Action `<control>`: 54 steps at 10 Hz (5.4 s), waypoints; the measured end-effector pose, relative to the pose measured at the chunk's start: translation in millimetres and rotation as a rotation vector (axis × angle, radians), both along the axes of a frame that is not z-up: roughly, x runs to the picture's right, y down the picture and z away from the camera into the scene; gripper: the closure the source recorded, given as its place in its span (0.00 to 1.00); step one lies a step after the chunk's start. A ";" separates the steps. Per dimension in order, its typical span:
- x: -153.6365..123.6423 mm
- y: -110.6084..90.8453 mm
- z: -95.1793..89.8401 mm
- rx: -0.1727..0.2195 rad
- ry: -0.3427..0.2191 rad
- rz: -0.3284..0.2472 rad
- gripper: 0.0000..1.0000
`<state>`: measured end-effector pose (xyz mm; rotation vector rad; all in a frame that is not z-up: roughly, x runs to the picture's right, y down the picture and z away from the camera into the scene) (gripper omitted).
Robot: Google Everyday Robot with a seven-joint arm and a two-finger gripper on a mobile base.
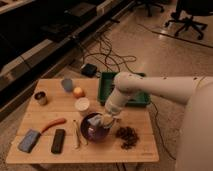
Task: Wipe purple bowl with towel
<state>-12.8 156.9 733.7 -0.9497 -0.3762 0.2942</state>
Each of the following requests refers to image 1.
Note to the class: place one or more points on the orange fruit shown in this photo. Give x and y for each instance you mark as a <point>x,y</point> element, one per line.
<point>78,92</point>

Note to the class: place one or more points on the yellow banana peel strip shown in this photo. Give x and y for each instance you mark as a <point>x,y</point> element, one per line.
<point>78,137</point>

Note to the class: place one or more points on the white plastic cup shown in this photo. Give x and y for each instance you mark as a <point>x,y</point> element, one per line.
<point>82,105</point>

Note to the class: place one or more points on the orange carrot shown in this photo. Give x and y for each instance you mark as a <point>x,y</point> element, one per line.
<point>53,123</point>

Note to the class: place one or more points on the blue sponge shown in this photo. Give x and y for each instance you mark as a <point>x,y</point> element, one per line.
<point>29,141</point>

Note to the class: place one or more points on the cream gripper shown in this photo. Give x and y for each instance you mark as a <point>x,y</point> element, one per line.
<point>107,121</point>

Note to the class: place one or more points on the green plastic tray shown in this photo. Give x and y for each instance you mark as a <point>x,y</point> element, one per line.
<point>106,86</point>

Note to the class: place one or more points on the light blue towel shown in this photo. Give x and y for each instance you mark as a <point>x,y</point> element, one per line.
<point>96,120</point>

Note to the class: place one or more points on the wooden table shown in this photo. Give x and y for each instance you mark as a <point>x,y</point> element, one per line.
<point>61,105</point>

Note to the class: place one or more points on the blue cup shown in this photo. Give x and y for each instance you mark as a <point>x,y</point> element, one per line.
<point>67,84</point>

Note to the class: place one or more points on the black remote control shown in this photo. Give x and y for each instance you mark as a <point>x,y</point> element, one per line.
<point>58,141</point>

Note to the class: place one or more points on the dark dried fruit pile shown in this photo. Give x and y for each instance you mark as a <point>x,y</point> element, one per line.
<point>129,137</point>

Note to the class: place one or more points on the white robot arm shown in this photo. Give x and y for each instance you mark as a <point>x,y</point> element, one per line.
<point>195,149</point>

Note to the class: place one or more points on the black power box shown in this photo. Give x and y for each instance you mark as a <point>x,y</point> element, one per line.
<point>88,70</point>

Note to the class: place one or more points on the metal can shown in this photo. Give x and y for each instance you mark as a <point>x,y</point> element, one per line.
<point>41,98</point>

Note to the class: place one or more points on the black office chair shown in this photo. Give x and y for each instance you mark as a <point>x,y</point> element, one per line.
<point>148,4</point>
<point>185,12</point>

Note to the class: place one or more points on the purple bowl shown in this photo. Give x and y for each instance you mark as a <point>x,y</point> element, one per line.
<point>92,133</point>

